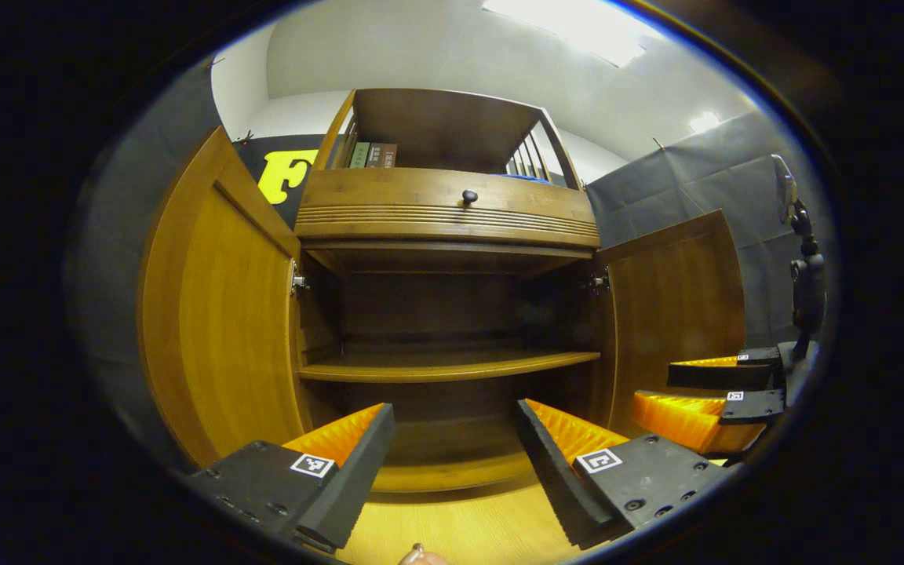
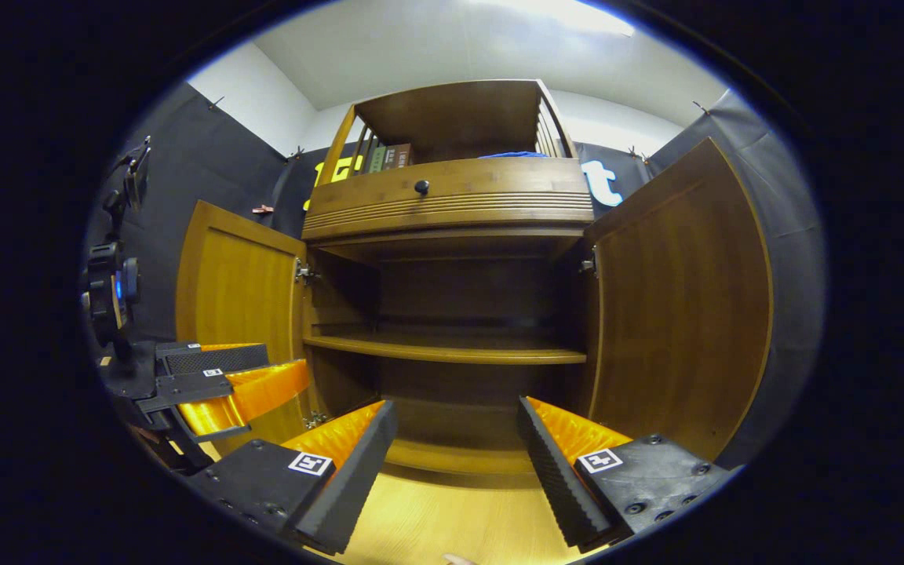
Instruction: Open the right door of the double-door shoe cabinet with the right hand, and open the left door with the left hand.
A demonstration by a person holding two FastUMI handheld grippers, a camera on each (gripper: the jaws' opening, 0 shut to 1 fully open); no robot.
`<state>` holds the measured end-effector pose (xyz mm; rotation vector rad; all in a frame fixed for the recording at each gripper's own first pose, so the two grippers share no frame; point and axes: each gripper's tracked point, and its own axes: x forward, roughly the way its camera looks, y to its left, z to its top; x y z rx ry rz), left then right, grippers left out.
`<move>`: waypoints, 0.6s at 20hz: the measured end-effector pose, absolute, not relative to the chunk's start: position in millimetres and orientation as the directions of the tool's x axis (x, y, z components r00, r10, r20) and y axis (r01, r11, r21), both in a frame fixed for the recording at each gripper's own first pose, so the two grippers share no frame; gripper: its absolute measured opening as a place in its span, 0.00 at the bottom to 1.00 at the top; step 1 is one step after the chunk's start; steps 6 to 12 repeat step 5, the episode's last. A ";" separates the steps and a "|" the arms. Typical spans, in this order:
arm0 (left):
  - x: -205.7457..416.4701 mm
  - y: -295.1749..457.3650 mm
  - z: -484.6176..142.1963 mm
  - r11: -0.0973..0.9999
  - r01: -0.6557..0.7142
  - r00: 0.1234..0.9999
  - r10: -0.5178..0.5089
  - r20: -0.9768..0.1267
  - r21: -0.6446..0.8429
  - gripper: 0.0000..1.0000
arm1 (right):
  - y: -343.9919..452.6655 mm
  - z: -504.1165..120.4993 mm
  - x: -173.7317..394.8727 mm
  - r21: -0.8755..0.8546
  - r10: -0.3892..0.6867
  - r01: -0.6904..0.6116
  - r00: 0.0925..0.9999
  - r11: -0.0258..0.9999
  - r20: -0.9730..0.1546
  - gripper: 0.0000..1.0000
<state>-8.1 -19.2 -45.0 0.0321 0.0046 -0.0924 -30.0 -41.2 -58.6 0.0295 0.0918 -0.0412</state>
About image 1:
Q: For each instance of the wooden cabinet drawer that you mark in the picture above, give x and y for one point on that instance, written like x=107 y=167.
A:
x=389 y=200

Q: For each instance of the black round drawer knob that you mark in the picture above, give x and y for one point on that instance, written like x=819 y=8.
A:
x=470 y=197

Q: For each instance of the small ceiling light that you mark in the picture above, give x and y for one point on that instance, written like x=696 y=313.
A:
x=705 y=122

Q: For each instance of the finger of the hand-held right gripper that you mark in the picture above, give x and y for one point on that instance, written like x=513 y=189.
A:
x=719 y=377
x=754 y=406

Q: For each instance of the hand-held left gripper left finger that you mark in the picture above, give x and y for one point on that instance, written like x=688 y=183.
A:
x=354 y=471

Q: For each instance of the wooden inner cabinet shelf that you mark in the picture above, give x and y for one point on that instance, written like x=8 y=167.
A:
x=452 y=366

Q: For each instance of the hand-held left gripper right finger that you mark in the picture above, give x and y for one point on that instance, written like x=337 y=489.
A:
x=546 y=471

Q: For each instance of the blue cloth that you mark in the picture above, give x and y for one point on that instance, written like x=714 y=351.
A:
x=524 y=179

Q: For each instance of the reddish brown book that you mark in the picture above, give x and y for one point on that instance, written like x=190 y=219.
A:
x=388 y=155

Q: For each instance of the green book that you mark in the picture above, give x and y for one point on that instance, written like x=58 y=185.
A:
x=359 y=154

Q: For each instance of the wooden double-door shoe cabinet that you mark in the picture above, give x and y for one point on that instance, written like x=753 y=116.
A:
x=436 y=220

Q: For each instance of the metal door hinge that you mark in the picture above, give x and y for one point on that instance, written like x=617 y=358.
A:
x=299 y=280
x=599 y=281

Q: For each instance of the dark brown book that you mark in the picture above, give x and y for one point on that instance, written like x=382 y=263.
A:
x=374 y=155

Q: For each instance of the wooden shoe cabinet door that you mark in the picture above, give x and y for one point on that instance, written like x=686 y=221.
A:
x=679 y=314
x=216 y=314

